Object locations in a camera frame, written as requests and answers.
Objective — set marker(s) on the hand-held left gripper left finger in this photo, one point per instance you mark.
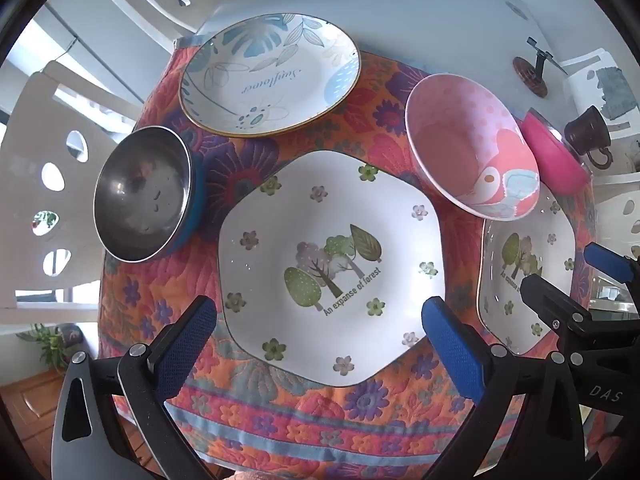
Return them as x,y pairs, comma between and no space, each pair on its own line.
185,350

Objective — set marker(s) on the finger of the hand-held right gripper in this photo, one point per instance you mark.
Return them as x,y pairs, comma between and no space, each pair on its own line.
545,296
607,262

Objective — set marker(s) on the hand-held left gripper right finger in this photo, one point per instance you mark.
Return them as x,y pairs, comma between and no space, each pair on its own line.
452,355

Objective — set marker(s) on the white hexagonal tree-print plate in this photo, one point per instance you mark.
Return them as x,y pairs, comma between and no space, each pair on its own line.
547,252
300,210

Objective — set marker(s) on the hot pink steel bowl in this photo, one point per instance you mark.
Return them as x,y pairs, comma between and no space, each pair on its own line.
550,155

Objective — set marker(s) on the blue steel bowl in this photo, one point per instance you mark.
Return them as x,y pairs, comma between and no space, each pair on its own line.
140,195

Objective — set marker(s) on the pink cartoon bowl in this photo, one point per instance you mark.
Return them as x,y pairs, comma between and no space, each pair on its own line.
450,150

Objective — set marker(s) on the round leaf-print plate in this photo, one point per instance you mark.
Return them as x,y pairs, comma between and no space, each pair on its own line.
260,85

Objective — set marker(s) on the brown mug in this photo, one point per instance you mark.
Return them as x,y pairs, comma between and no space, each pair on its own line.
585,130

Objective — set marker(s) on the green potted plant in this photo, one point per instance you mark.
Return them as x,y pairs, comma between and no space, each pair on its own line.
47,347

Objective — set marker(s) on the grey cloth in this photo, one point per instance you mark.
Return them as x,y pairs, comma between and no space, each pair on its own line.
612,90

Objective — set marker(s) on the white chair with grey cloth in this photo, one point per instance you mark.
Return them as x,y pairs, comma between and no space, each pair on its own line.
580,85

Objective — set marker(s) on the orange floral table cloth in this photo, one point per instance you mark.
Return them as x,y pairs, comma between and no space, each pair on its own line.
240,170

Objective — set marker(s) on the black stand on wooden base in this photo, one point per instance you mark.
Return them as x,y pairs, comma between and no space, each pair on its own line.
530,75

